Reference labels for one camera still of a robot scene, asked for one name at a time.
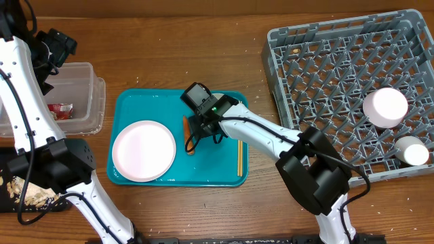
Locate white napkin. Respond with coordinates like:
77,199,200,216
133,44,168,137
50,111,57,121

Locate black waste tray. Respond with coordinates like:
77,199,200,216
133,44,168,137
1,147,49,213

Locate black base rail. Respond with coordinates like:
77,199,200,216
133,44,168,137
147,234,387,244

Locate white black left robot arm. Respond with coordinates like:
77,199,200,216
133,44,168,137
1,1,146,243

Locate white upside-down cup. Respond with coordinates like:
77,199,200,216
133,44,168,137
394,136,429,166

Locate large white round plate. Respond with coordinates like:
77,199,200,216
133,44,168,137
111,121,176,182

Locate red snack wrapper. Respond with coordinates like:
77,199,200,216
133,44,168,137
47,104,73,121

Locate orange carrot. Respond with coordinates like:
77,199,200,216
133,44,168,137
182,115,193,151

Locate teal plastic tray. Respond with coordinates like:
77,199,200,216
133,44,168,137
106,89,249,187

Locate grey dish rack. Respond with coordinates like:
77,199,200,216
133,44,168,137
262,9,433,182

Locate rice and food scraps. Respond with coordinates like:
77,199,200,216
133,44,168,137
1,176,60,209

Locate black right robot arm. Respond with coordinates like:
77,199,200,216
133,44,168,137
180,93,369,243

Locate clear plastic bin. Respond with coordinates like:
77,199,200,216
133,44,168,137
0,62,106,136

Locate small white round plate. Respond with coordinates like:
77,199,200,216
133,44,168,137
362,87,408,129

